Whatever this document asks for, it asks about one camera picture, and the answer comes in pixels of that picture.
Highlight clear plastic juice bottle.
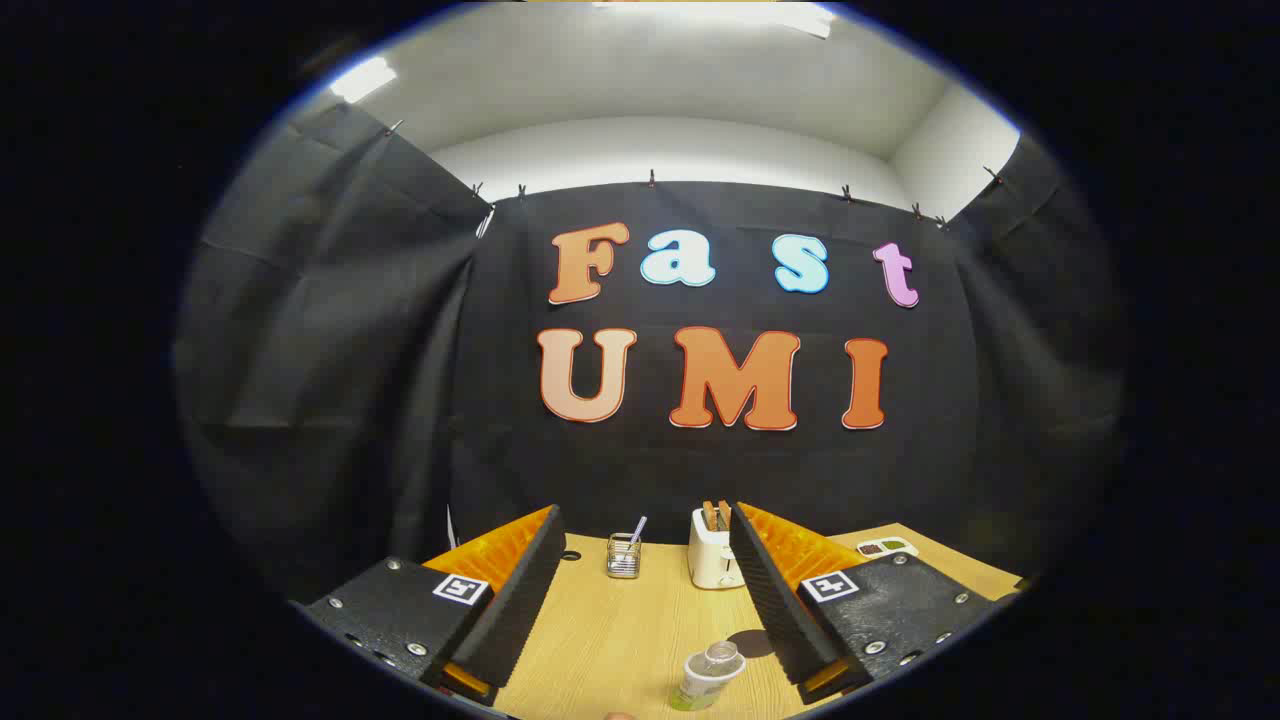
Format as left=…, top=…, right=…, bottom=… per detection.
left=668, top=640, right=747, bottom=713

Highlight black backdrop cloth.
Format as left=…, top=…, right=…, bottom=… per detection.
left=172, top=100, right=1131, bottom=601

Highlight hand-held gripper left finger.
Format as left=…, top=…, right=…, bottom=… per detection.
left=290, top=504, right=568, bottom=707

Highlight white toaster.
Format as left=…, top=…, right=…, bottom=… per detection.
left=687, top=507, right=746, bottom=591

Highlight wooden table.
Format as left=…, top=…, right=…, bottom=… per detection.
left=480, top=522, right=1026, bottom=720

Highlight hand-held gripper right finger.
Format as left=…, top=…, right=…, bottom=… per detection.
left=728, top=501, right=1021, bottom=707

